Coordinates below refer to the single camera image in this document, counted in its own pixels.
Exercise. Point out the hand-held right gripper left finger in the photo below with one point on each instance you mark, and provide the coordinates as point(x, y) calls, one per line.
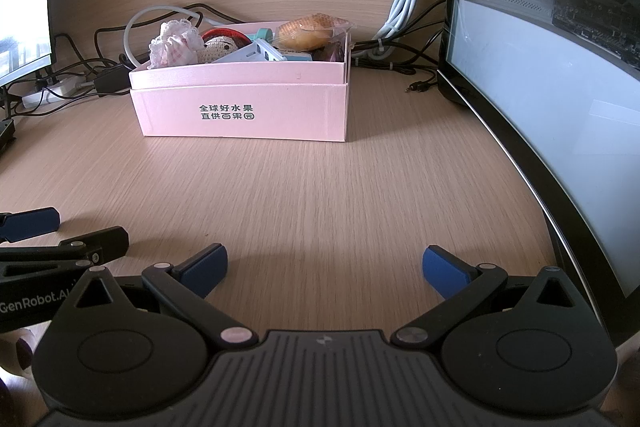
point(202, 272)

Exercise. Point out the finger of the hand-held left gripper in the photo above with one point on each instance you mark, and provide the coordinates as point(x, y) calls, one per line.
point(30, 224)
point(100, 242)

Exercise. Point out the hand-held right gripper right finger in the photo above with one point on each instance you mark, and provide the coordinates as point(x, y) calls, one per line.
point(445, 274)

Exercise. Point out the pink cardboard box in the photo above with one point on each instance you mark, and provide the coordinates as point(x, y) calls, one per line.
point(240, 117)

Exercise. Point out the pink lace item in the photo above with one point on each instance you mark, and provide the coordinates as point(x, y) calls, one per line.
point(172, 44)

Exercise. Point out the blue white wipes packet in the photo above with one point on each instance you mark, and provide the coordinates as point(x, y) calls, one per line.
point(295, 56)
point(250, 54)

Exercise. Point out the crochet doll with red hat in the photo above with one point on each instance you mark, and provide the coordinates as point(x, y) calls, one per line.
point(222, 44)

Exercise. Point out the teal plastic toy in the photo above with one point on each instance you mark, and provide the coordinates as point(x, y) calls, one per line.
point(262, 36)

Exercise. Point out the bread bun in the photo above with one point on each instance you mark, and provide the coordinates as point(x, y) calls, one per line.
point(305, 32)

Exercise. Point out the white power strip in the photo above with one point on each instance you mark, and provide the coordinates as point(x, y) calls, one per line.
point(50, 94)

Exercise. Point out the black power adapter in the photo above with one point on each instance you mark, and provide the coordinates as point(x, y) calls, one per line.
point(112, 81)

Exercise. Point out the glass sided computer case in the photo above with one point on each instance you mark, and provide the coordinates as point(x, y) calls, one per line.
point(550, 57)

